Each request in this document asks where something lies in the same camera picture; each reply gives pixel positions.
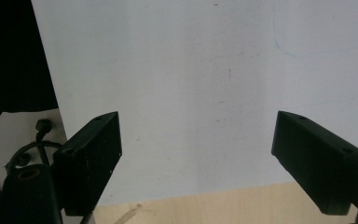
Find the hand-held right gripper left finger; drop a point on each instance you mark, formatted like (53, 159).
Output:
(87, 161)

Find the dark curtain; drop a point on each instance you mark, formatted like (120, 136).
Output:
(11, 56)

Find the white table cover sheet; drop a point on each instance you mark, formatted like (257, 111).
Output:
(199, 93)

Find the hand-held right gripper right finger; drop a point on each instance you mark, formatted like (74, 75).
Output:
(317, 161)

